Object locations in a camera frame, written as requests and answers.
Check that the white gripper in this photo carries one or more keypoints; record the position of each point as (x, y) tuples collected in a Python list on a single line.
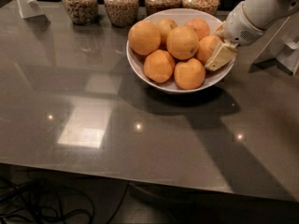
[(240, 26)]

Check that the orange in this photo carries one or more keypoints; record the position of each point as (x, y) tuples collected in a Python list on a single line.
[(206, 48), (189, 75), (165, 26), (159, 66), (200, 26), (182, 42), (144, 38)]

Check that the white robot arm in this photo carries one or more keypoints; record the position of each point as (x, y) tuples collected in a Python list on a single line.
[(262, 13)]

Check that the glass jar leftmost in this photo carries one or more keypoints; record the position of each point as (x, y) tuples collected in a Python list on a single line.
[(81, 12)]

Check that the white stand left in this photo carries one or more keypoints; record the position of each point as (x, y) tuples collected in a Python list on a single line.
[(29, 8)]

